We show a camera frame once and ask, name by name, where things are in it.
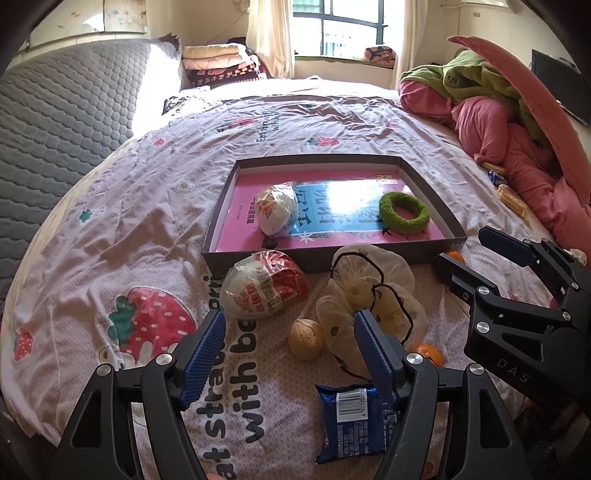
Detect black white patterned cloth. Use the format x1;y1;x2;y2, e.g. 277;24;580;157
164;88;204;116

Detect cream folded blanket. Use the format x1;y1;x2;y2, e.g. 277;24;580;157
182;45;245;60

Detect black flat television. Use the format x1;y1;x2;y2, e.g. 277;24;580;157
531;49;589;125

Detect white wrapped bun in tray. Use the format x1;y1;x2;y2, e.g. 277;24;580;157
256;183;298;237

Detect pink folded blanket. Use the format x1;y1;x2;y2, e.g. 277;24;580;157
185;54;250;70

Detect pink crumpled blanket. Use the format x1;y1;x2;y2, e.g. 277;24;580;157
399;80;591;245

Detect dark patterned folded blanket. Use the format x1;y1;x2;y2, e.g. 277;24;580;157
187;62;272;88

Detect white painted cabinet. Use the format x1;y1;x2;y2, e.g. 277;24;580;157
28;0;148;42

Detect red-white wrapped snack packet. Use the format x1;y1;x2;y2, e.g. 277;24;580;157
220;250;309;319

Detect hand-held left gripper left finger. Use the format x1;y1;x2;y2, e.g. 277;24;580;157
58;308;227;480

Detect strawberry printed bedsheet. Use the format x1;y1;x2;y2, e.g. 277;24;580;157
0;85;591;480

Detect blue snack packet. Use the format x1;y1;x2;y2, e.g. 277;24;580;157
315;383;400;464

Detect dark framed window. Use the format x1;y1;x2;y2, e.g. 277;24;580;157
293;0;407;58

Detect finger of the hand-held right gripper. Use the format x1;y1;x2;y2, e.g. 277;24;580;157
478;226;539;268
431;253;502;305

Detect green fleece blanket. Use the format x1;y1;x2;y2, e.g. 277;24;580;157
399;50;555;144

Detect cream curtain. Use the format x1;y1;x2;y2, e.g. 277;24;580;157
247;0;296;79
397;0;435;88

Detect long pink pillow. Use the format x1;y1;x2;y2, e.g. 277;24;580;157
447;35;591;206

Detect shallow grey cardboard box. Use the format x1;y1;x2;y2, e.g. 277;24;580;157
202;154;468;274

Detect grey quilted headboard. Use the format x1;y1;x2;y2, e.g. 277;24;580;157
0;39;183;301

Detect brown walnut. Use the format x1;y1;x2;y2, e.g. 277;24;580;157
288;318;325;361

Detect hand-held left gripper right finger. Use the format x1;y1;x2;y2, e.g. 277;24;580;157
353;308;536;480

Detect floral cushion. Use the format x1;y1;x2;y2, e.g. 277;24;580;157
364;46;397;65

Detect green fuzzy ring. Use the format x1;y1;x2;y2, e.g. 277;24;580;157
379;191;430;230

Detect yellow snack stick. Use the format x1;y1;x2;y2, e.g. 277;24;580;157
496;185;532;217

